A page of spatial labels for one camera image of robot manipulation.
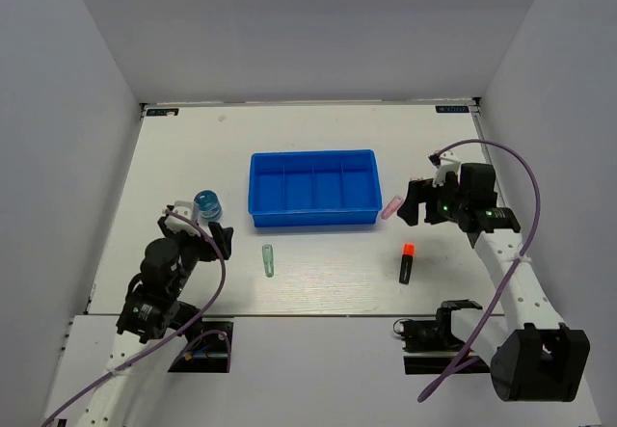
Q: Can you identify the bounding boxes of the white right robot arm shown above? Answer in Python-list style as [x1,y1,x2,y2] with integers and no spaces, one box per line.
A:
[393,152,590,402]

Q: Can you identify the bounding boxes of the corner table label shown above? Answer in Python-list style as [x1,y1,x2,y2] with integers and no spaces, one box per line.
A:
[146,108,179,117]
[435,105,469,114]

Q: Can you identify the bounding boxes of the black orange-capped highlighter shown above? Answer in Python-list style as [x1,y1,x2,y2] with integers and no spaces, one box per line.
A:
[398,243,416,284]

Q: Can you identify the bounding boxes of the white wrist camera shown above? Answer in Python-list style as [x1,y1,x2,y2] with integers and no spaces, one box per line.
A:
[429,150,461,187]
[163,200,200,236]

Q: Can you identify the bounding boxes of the right corner table label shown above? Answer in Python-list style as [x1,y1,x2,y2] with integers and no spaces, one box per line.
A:
[435,105,469,114]

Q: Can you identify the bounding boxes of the left corner table label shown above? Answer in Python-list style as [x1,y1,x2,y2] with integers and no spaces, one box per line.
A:
[146,108,179,117]

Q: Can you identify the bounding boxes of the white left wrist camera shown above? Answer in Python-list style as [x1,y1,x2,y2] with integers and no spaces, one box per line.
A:
[163,200,200,236]

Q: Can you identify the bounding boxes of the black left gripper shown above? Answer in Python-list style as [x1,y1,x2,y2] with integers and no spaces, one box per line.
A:
[159,215,233,294]

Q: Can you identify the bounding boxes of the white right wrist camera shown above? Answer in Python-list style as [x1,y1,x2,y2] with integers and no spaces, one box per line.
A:
[429,150,461,187]

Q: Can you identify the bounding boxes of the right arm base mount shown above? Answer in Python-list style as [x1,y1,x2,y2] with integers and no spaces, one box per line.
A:
[392,299,482,375]

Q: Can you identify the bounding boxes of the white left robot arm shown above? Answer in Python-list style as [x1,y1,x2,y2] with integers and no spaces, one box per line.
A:
[43,206,234,426]

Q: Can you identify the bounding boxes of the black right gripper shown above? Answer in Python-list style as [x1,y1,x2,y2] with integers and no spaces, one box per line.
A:
[397,173,469,226]

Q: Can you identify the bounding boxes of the blue divided plastic tray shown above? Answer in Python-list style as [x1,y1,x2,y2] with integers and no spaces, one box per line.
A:
[248,149,383,228]

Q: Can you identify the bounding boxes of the pink correction tape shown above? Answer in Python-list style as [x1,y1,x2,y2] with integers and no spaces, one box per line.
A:
[381,195,404,220]

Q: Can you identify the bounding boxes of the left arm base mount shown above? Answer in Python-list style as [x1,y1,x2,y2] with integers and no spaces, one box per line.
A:
[168,320,234,374]

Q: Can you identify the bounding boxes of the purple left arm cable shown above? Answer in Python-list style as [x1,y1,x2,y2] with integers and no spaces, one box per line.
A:
[40,208,228,426]

